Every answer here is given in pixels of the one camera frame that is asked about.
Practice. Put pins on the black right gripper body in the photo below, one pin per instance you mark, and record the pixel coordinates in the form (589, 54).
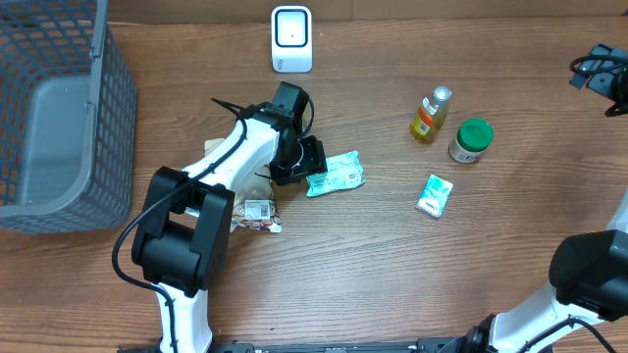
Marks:
(590, 66)

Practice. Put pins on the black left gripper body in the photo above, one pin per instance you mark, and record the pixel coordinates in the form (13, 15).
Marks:
(311, 159)

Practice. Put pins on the teal tissue packet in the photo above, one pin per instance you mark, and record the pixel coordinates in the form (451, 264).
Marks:
(343, 172)

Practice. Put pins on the brown snack bag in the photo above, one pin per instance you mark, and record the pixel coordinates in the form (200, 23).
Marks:
(257, 211)

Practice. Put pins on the green white tissue pack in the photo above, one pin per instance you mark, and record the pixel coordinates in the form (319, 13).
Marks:
(434, 196)

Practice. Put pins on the yellow liquid bottle grey cap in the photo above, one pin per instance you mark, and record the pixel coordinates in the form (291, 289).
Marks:
(431, 115)

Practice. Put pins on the green lid white jar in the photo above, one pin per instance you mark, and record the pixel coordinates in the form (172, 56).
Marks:
(472, 139)

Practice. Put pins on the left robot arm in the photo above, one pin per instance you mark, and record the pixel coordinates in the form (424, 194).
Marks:
(182, 234)

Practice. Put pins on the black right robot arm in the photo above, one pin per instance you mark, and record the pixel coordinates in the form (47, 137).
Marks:
(587, 286)

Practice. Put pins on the white barcode scanner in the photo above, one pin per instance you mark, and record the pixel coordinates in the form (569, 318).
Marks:
(291, 39)

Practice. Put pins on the dark grey mesh plastic basket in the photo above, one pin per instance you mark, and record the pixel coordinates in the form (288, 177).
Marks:
(68, 118)

